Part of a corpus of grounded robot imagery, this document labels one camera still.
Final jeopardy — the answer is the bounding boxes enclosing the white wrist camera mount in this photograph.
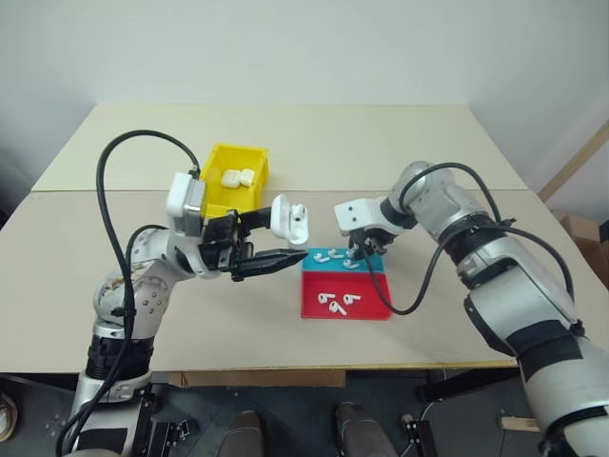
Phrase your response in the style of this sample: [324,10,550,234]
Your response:
[165,171,209,237]
[333,197,387,238]

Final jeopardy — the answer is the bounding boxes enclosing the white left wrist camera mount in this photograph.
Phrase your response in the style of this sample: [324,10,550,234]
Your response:
[165,171,209,237]

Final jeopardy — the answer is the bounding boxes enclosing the leaning wooden board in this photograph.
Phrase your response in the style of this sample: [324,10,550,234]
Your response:
[539,120,609,204]

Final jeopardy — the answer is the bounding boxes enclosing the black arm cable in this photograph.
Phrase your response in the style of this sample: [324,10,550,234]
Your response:
[363,162,584,335]
[55,128,202,457]

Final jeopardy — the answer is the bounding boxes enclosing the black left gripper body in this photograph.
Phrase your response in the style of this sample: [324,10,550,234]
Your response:
[196,209,255,281]

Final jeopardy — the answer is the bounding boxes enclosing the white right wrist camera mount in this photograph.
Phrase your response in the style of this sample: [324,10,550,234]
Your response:
[333,197,387,238]

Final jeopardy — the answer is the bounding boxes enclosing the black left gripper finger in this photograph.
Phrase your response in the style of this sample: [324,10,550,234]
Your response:
[230,248,310,284]
[237,205,275,231]

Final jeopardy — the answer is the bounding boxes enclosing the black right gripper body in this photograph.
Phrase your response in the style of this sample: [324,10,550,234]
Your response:
[339,227,399,250]

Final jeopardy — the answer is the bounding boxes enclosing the teal and red tray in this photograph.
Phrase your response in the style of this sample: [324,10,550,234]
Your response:
[300,247,395,320]

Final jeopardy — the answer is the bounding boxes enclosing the black table frame bar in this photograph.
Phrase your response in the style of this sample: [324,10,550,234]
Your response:
[415,367,521,402]

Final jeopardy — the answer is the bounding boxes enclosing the brown cardboard box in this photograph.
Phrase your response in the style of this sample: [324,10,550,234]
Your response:
[553,212,609,288]

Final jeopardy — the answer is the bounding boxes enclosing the yellow plastic bin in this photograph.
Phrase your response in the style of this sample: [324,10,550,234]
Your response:
[198,143,272,218]

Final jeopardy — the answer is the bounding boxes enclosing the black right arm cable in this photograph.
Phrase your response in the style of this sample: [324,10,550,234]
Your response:
[363,162,584,335]

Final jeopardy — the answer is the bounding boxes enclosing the dark rounded shape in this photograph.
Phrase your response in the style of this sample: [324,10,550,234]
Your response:
[334,401,389,457]

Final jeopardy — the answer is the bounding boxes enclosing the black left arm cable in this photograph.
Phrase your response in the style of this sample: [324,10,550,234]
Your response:
[55,128,202,457]

